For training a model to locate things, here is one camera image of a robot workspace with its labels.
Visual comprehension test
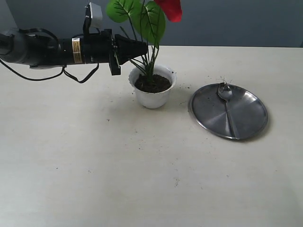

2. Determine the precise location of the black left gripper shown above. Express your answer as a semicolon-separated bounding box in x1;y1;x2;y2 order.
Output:
58;29;148;76

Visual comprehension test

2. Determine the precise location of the red artificial flower with stem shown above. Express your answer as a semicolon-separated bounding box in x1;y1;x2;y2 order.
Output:
106;0;182;82

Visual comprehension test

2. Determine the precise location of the stainless steel spork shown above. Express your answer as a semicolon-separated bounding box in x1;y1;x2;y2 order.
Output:
217;82;239;140

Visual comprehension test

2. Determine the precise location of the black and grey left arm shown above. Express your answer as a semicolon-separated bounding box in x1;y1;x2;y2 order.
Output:
0;28;148;75

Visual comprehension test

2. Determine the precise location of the clump of roots and soil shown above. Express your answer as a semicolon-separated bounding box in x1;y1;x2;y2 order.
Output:
134;74;171;93

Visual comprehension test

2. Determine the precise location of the white scalloped flower pot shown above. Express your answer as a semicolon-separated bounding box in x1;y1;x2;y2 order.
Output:
128;64;177;109

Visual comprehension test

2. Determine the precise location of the round stainless steel plate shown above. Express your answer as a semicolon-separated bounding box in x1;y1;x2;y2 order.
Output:
188;83;268;140

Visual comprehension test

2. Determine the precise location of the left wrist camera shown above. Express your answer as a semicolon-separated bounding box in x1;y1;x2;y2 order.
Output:
82;2;103;36

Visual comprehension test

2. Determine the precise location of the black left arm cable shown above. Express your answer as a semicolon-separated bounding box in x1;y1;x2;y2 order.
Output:
0;27;100;84

